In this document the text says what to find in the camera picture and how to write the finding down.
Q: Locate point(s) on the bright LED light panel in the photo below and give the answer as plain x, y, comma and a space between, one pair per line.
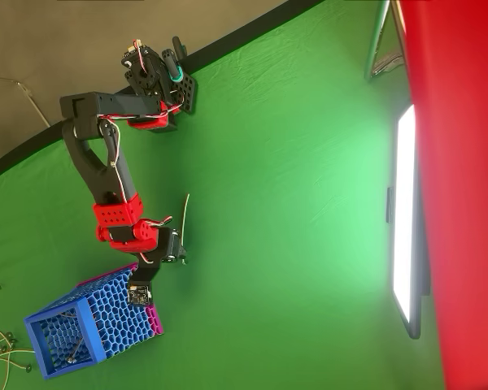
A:
404, 211

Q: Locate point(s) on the blue honeycomb basket magenta base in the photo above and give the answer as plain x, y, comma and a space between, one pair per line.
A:
114, 321

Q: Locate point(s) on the small camera circuit board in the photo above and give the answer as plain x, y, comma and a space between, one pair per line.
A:
140, 294

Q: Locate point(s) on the green cloth with black border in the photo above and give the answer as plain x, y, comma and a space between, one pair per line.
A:
268, 183

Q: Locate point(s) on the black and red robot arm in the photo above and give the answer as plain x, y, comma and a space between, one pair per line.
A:
105, 103

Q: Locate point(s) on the black clamp with teal band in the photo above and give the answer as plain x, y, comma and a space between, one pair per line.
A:
175, 69

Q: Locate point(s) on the metal stand frame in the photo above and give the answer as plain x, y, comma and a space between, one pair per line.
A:
375, 40

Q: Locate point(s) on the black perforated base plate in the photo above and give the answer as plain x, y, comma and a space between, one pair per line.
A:
188, 91

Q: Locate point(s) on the large red blurred object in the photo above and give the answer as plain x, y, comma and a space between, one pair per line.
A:
463, 183

